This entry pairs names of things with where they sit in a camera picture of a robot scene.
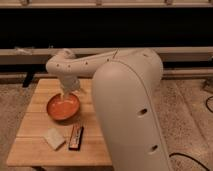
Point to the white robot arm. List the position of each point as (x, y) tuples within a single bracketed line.
[(123, 82)]

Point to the white sponge block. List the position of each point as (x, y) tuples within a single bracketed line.
[(54, 138)]

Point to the wooden table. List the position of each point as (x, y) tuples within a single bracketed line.
[(41, 141)]

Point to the grey metal rail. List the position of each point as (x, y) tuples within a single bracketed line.
[(40, 56)]

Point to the orange ceramic bowl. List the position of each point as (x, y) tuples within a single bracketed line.
[(59, 108)]

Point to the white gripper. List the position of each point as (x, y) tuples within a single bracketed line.
[(68, 84)]

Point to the black red candy bar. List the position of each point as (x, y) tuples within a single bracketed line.
[(76, 137)]

